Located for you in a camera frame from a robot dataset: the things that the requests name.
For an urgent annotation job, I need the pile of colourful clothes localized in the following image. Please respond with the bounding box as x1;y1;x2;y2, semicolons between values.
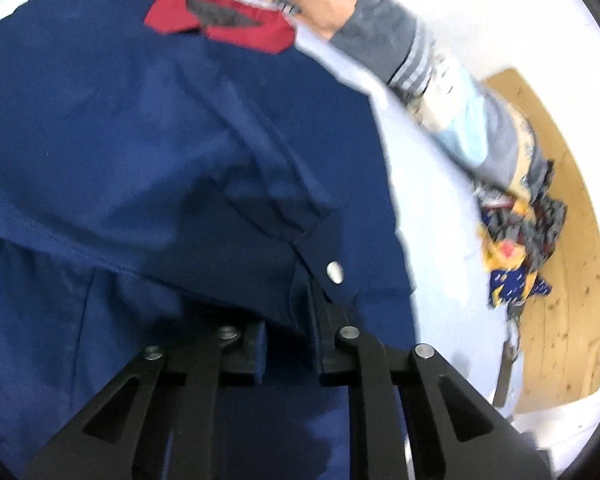
476;159;569;311

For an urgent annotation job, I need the grey strap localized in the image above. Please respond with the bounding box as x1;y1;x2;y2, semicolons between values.
492;304;527;409

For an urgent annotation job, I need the patchwork quilt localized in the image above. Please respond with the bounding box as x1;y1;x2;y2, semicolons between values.
25;0;556;206

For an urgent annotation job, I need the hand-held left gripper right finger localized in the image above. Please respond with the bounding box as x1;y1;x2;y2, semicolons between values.
307;277;554;480

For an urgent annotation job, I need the navy jacket with red collar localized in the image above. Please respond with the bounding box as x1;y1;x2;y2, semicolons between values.
0;0;422;480

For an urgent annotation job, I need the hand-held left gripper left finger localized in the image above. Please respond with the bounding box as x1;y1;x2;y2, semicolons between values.
24;319;267;480

